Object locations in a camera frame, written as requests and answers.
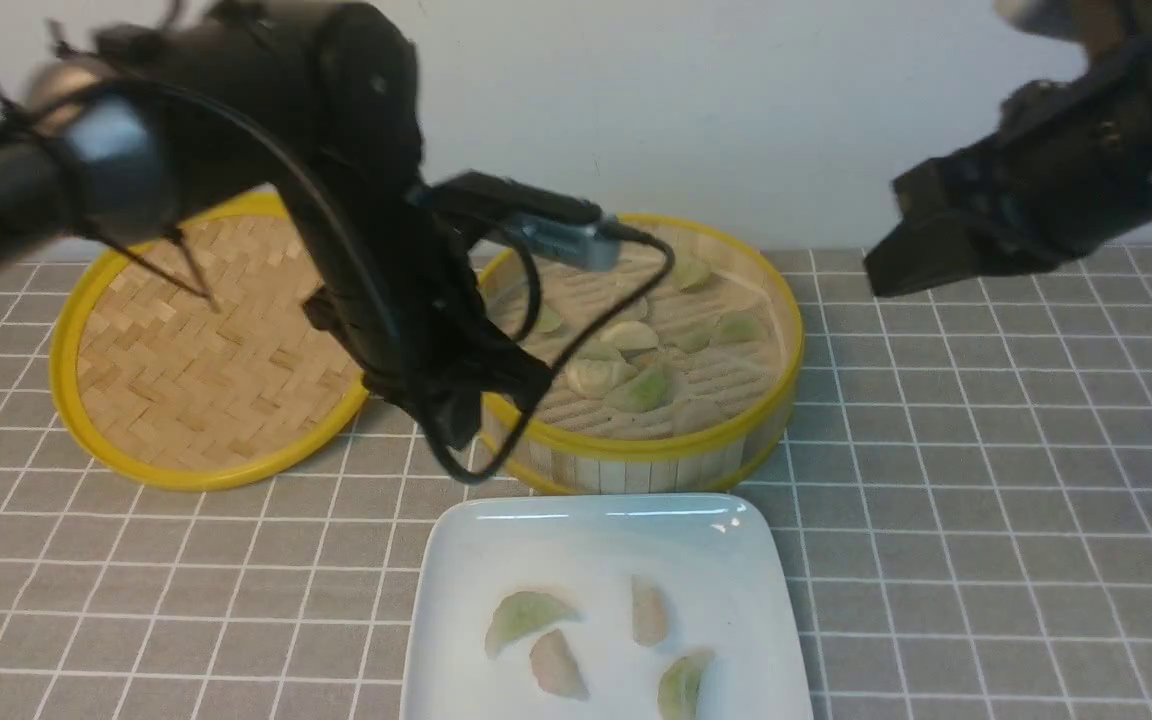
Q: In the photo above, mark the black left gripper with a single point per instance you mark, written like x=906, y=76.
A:
x=468, y=359

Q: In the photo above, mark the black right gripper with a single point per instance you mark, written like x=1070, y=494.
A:
x=1068, y=169

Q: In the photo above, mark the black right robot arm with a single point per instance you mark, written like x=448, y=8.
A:
x=1100, y=27

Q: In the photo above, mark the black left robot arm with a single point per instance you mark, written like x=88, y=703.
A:
x=122, y=143

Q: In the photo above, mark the green dumpling on plate left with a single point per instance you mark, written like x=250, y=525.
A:
x=524, y=613

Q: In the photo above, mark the green dumpling on plate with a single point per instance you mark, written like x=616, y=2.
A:
x=679, y=686
x=524, y=613

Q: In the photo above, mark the pale dumpling on plate bottom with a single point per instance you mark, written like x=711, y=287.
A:
x=555, y=669

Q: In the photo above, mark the pale dumpling on plate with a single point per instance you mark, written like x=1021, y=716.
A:
x=555, y=669
x=649, y=610

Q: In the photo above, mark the pale dumpling on plate right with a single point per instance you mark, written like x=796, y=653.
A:
x=649, y=610

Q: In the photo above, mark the white square plate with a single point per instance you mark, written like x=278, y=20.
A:
x=713, y=556

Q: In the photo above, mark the green dumpling on plate bottom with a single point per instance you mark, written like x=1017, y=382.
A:
x=679, y=686

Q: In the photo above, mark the white dumpling in steamer centre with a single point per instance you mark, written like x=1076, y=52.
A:
x=590, y=377

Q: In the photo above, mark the white dumpling in steamer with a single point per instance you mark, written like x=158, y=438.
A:
x=590, y=377
x=630, y=337

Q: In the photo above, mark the white dumpling in steamer middle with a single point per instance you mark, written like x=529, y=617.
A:
x=630, y=337

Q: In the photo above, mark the green dumpling in steamer right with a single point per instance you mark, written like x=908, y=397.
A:
x=737, y=328

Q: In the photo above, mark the green dumpling in steamer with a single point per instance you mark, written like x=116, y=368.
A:
x=689, y=273
x=647, y=391
x=737, y=328

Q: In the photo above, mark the green dumpling in steamer front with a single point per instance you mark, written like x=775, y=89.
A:
x=647, y=391

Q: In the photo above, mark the green dumpling in steamer back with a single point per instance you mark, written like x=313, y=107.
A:
x=689, y=273

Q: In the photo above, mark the yellow-rimmed bamboo steamer basket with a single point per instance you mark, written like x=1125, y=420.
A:
x=729, y=407

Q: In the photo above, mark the grey checked tablecloth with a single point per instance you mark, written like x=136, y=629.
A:
x=962, y=506

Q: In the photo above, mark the yellow-rimmed bamboo steamer lid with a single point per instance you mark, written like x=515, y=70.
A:
x=162, y=388

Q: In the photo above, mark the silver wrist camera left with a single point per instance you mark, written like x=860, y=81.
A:
x=554, y=227

